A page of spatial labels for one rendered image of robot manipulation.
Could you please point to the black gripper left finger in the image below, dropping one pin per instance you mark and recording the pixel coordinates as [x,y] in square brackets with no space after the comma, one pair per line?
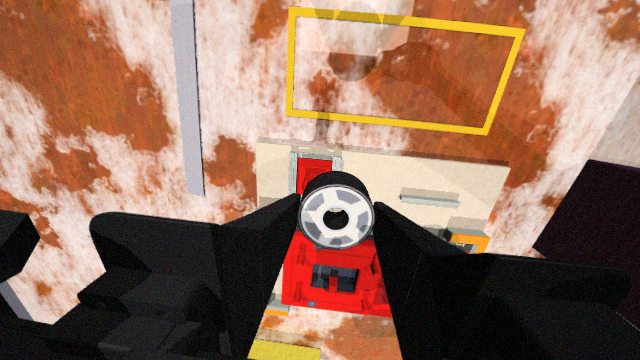
[238,262]

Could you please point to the yellow rectangular outline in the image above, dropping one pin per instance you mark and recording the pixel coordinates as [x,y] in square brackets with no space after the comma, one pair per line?
[294,12]

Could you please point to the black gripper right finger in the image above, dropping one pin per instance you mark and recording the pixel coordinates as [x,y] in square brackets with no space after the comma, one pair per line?
[438,293]

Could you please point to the yellow rectangular block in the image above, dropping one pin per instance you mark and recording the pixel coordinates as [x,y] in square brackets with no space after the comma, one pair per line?
[272,350]

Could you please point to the black and white toy wheel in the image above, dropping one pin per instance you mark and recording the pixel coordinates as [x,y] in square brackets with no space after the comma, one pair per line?
[336,230]

